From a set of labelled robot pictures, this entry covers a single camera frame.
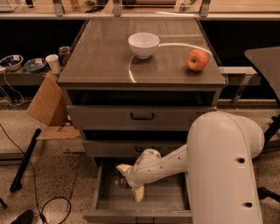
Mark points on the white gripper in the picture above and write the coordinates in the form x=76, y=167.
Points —
x=133, y=176

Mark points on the black stand leg left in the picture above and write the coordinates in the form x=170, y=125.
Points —
x=16, y=185

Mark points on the glass jar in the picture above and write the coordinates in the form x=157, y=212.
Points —
x=64, y=54

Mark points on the brown cardboard box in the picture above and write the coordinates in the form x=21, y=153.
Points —
x=48, y=105

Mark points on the grey drawer cabinet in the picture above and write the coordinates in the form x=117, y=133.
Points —
x=102, y=60

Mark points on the clear plastic water bottle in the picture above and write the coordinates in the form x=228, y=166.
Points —
x=122, y=183

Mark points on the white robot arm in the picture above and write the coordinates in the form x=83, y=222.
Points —
x=217, y=159

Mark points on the bottom grey drawer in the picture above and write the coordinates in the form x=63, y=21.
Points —
x=165, y=201

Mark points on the white paper cup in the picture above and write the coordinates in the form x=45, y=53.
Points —
x=53, y=62

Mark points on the white bowl with items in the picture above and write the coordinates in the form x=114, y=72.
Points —
x=12, y=62

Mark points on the top grey drawer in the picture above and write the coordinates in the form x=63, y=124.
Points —
x=136, y=110

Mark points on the red apple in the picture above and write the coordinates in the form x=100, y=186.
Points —
x=197, y=60

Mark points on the flat cardboard piece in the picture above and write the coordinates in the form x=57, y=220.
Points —
x=59, y=132

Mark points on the black caster leg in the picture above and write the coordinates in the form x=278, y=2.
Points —
x=264, y=193

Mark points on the grey drawer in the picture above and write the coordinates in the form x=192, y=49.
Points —
x=130, y=143
x=165, y=201
x=136, y=110

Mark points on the middle grey drawer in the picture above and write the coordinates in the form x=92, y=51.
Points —
x=130, y=143

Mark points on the blue bowl with paper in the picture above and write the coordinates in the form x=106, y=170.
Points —
x=35, y=65

